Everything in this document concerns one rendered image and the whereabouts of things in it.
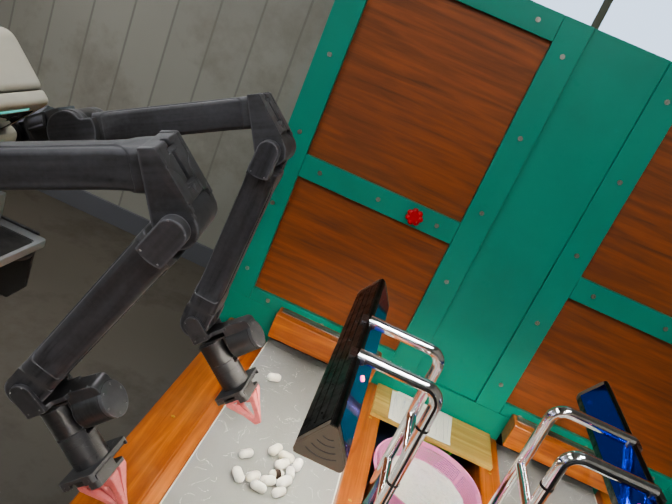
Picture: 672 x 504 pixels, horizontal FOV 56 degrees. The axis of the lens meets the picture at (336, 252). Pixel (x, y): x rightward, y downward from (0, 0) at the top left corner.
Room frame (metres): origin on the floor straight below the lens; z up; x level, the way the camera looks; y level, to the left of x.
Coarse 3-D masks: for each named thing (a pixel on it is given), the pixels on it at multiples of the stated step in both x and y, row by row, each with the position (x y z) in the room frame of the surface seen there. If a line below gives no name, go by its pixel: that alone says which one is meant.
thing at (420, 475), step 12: (396, 456) 1.32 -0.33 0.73; (408, 468) 1.29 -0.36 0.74; (420, 468) 1.31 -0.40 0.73; (432, 468) 1.33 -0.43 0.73; (408, 480) 1.24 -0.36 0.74; (420, 480) 1.27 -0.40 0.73; (432, 480) 1.28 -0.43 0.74; (444, 480) 1.31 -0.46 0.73; (396, 492) 1.20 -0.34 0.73; (408, 492) 1.20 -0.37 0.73; (420, 492) 1.22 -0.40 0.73; (432, 492) 1.24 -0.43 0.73; (444, 492) 1.25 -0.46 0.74; (456, 492) 1.29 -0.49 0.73
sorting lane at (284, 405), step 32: (288, 352) 1.55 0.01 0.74; (288, 384) 1.40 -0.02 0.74; (224, 416) 1.18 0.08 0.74; (288, 416) 1.28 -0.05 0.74; (224, 448) 1.09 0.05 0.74; (256, 448) 1.13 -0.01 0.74; (288, 448) 1.17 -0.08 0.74; (192, 480) 0.97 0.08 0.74; (224, 480) 1.00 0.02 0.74; (320, 480) 1.11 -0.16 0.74
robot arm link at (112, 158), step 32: (0, 160) 0.69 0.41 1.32; (32, 160) 0.69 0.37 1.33; (64, 160) 0.69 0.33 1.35; (96, 160) 0.69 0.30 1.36; (128, 160) 0.68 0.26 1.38; (160, 160) 0.68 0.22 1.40; (192, 160) 0.75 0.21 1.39; (160, 192) 0.68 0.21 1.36; (192, 192) 0.71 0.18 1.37; (192, 224) 0.69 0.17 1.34
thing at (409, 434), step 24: (408, 336) 1.14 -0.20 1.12; (360, 360) 0.98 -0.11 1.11; (384, 360) 0.99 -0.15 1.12; (432, 360) 1.14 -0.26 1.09; (408, 384) 0.98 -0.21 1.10; (432, 384) 0.99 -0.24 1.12; (408, 408) 1.14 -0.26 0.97; (432, 408) 0.98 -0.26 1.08; (408, 432) 1.06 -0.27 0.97; (384, 456) 1.13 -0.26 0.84; (408, 456) 0.97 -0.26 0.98; (384, 480) 1.05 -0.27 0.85
